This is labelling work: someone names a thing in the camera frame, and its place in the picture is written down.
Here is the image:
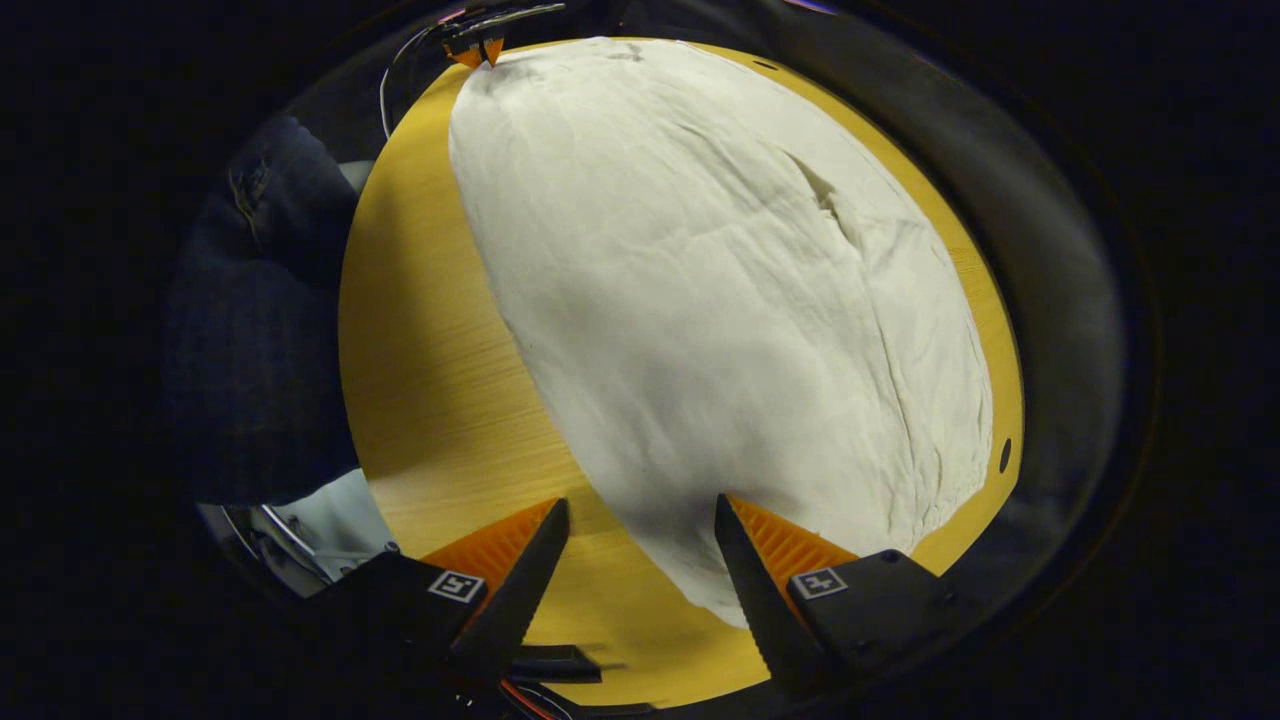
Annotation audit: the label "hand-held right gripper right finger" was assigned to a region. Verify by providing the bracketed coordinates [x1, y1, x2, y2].
[713, 492, 986, 701]

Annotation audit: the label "thin gripper cable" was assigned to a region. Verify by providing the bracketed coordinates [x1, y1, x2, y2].
[378, 25, 443, 141]

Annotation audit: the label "person's dark trousers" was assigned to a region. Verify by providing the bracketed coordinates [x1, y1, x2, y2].
[163, 115, 361, 506]

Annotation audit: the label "white jeans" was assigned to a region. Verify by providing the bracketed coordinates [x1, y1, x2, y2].
[448, 37, 994, 629]

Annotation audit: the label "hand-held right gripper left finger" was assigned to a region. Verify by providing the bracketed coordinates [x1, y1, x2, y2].
[300, 497, 572, 691]

